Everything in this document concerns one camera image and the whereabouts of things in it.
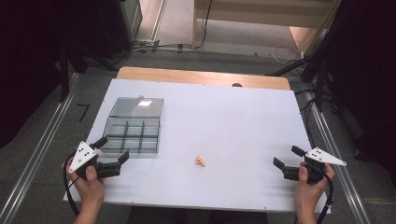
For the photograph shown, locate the person's right hand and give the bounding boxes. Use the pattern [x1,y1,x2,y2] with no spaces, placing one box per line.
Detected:
[293,161,337,206]

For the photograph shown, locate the wooden table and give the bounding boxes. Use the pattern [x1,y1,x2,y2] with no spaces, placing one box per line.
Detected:
[116,65,291,91]

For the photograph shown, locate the clear plastic compartment box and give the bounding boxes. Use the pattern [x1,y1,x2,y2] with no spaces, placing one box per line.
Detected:
[98,96,164,155]

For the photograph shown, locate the white table board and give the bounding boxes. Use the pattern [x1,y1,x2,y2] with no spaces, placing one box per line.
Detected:
[63,77,332,215]

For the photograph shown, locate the white floor cable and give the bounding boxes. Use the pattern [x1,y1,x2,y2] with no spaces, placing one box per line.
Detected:
[271,43,304,68]

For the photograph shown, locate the black floor cables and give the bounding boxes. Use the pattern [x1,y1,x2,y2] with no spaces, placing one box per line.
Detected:
[115,0,214,64]

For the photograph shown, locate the person's left hand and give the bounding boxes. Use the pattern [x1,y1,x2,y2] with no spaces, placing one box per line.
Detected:
[62,154,106,206]

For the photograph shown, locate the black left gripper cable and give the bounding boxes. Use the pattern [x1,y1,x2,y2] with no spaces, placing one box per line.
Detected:
[63,150,80,217]

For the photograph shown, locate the dark cabinet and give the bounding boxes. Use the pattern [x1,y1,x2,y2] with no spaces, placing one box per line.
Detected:
[96,0,144,59]

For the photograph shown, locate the person's dark trousers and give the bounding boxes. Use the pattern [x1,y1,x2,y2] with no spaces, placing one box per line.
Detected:
[127,205,269,224]

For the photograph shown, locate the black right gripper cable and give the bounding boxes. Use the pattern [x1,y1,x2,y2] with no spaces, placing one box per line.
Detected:
[316,171,334,224]

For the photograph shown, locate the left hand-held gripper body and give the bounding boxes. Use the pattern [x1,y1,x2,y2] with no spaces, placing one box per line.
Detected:
[67,140,122,181]

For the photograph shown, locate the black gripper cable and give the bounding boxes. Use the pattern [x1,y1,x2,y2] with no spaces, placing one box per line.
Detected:
[63,150,80,217]
[316,171,334,224]

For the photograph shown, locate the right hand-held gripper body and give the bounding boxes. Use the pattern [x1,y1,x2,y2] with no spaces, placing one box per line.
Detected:
[282,147,347,185]

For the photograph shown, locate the metal floor rail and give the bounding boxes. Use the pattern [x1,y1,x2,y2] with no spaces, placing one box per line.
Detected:
[303,88,373,224]
[0,73,81,224]

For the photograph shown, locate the pale wooden shelf unit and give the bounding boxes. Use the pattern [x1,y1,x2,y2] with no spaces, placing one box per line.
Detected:
[191,0,342,50]

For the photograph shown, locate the black curtain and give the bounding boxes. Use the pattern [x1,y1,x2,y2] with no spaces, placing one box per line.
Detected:
[0,0,104,148]
[323,0,396,178]

